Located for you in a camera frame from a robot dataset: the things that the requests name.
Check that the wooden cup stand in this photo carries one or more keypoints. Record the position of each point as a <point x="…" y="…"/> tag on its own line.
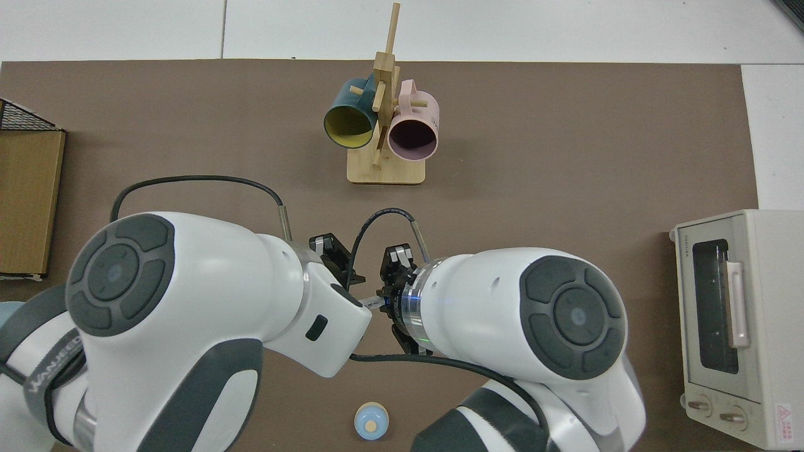
<point x="386" y="171"/>

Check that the pink cup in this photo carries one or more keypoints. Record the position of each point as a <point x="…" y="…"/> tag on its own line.
<point x="418" y="119"/>

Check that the dark grey flat object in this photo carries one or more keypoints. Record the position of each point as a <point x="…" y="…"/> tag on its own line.
<point x="794" y="9"/>

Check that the teal cup yellow inside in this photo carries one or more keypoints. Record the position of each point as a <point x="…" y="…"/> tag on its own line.
<point x="348" y="103"/>

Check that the pale toaster oven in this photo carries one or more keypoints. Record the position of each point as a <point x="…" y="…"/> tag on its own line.
<point x="766" y="282"/>

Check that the white blue marker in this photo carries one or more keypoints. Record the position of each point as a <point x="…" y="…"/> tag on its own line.
<point x="372" y="304"/>

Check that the brown table cloth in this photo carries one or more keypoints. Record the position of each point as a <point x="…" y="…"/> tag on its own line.
<point x="565" y="157"/>

